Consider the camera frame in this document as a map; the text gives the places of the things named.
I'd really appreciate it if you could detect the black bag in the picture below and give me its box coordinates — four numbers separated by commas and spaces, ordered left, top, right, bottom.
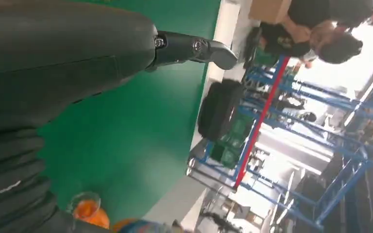
197, 79, 246, 142

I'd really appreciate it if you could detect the ribbed grey left arm sleeve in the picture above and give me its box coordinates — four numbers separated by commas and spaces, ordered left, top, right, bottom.
0, 128, 59, 233

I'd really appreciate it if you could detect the red pole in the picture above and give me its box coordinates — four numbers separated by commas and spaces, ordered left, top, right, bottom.
233, 56, 291, 189

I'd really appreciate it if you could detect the green crate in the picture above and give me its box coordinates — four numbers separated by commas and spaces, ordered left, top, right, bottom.
210, 112, 255, 170

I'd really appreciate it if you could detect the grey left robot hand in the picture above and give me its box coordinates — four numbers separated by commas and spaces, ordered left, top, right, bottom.
0, 0, 238, 233

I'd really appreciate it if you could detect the person in black standing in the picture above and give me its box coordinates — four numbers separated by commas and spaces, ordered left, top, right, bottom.
287, 0, 373, 29

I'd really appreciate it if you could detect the blue metal rack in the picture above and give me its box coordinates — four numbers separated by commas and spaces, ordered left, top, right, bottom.
186, 54, 373, 232

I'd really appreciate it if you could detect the person in black leaning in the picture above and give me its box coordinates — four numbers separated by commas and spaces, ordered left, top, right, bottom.
243, 18, 364, 70

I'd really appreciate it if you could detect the cardboard box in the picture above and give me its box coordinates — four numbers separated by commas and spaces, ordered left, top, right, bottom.
248, 0, 292, 25

